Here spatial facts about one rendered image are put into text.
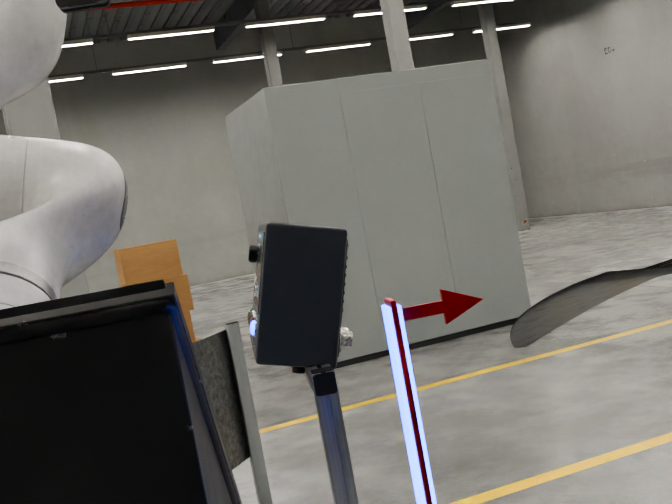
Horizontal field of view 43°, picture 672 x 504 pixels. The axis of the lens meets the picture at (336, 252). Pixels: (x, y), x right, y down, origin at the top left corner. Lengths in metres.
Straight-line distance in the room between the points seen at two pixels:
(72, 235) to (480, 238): 6.51
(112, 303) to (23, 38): 0.48
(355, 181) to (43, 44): 5.95
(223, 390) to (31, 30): 1.78
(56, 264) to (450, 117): 6.51
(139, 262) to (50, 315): 7.99
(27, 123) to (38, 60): 3.79
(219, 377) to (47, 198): 1.76
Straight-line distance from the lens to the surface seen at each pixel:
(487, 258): 7.32
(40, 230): 0.85
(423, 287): 7.05
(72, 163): 0.92
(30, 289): 0.80
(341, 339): 1.19
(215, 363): 2.58
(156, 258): 8.56
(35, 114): 4.76
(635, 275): 0.54
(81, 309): 0.54
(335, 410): 1.11
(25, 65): 0.97
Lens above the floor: 1.26
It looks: 3 degrees down
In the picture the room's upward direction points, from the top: 10 degrees counter-clockwise
